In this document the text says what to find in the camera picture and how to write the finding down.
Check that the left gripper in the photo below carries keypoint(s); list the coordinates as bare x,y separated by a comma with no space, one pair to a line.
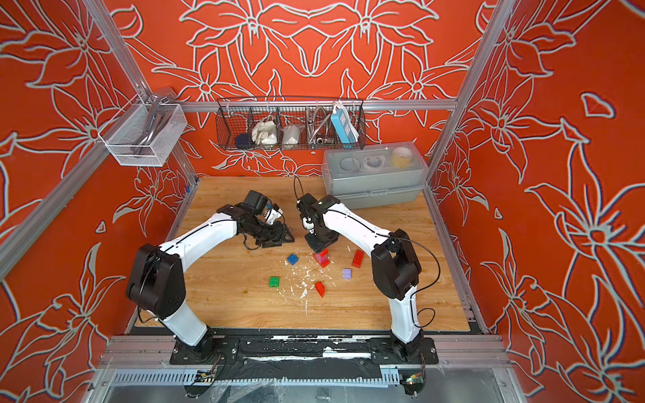
279,235

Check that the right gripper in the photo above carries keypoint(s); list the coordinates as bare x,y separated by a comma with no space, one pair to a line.
319,247

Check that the pink lego brick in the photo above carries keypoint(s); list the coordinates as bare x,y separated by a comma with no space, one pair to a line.
320,258

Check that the blue lego brick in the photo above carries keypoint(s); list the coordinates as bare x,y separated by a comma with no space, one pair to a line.
292,259

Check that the green lego brick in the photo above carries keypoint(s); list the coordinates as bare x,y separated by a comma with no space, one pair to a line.
274,282

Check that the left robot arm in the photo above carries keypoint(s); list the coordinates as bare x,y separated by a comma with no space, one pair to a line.
157,280

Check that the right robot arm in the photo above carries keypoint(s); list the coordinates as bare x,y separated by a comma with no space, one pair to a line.
395,265

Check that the red sloped lego brick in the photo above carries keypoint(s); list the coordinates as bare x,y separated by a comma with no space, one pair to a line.
320,288

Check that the grey plastic storage box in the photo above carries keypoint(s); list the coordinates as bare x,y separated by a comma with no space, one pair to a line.
376,175

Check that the white crumpled bag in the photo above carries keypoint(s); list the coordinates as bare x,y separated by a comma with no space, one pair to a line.
264,133

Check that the blue white box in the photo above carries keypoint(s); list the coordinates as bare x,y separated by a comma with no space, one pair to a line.
345,130

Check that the metal tool in bin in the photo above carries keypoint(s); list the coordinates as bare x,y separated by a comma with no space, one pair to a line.
158,116

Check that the clear plastic bin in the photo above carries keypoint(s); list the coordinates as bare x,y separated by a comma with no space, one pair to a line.
122,137

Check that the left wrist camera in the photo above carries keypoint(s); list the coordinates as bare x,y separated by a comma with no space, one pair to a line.
259,205

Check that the black wire basket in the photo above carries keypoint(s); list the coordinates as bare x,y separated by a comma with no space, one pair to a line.
303,123

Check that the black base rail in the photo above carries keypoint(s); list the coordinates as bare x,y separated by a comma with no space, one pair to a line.
305,353

